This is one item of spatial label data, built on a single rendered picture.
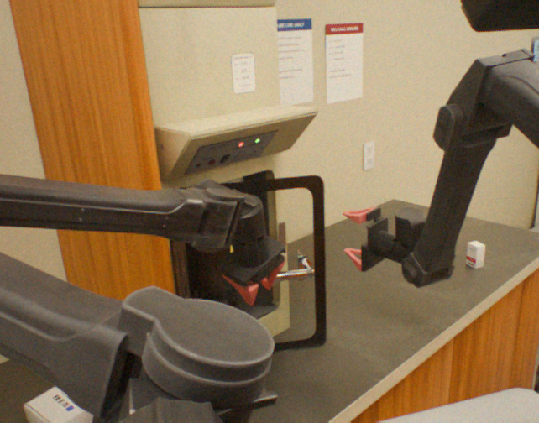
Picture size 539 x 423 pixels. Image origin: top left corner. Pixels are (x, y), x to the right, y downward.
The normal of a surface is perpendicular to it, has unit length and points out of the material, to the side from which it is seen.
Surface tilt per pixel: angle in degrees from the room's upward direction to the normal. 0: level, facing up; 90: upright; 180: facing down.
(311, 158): 90
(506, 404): 0
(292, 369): 0
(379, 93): 90
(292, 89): 90
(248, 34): 90
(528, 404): 0
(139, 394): 21
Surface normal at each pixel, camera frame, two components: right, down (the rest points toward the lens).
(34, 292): 0.28, -0.92
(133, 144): -0.73, 0.26
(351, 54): 0.68, 0.22
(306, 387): -0.05, -0.94
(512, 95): -0.90, 0.29
